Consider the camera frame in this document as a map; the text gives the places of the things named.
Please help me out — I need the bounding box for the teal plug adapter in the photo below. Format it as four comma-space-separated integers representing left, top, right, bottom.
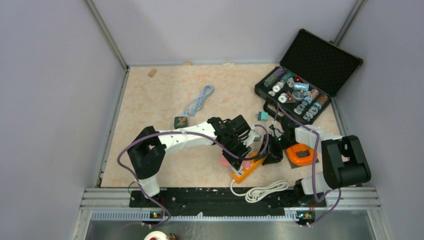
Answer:
255, 111, 269, 122

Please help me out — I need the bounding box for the blue power strip with cable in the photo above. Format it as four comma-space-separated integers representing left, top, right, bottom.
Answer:
181, 84, 215, 117

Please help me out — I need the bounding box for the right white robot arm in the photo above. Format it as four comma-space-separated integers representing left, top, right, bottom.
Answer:
260, 123, 372, 206

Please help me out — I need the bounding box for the black open case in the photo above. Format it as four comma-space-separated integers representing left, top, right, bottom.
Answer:
254, 29, 363, 125

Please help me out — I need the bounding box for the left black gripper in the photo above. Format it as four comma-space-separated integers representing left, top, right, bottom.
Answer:
222, 134, 251, 171

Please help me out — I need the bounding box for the pink triangular power strip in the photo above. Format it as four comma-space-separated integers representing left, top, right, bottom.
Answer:
219, 156, 252, 169

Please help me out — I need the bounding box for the small wooden block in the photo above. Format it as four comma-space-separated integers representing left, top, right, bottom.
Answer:
148, 68, 158, 77

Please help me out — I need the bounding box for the red white emergency button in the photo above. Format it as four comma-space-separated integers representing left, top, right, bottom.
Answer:
144, 231, 171, 240

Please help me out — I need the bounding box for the orange power strip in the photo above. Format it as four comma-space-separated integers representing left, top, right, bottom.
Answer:
231, 157, 265, 184

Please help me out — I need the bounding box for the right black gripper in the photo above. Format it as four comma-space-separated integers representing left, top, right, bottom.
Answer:
255, 133, 299, 166

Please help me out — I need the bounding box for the green cube socket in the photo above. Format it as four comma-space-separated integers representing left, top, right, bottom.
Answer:
173, 115, 189, 129

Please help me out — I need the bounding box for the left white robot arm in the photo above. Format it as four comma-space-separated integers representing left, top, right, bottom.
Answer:
126, 115, 262, 207

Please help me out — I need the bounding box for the white coiled cable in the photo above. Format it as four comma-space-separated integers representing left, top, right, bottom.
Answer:
229, 178, 290, 204

